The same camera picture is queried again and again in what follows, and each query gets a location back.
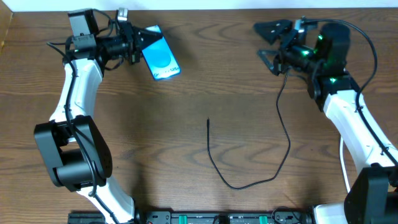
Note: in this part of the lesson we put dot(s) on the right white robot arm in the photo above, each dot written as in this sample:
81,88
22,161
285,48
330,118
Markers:
318,48

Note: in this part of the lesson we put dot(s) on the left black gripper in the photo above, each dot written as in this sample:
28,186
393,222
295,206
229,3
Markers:
134,47

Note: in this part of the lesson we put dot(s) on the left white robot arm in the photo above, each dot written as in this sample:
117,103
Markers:
74,152

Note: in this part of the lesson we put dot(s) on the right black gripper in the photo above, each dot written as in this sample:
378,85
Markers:
282,50

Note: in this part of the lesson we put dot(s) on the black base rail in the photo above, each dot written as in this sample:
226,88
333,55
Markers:
282,216

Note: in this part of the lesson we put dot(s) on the blue Galaxy smartphone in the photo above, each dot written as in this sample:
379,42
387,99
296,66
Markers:
160,60

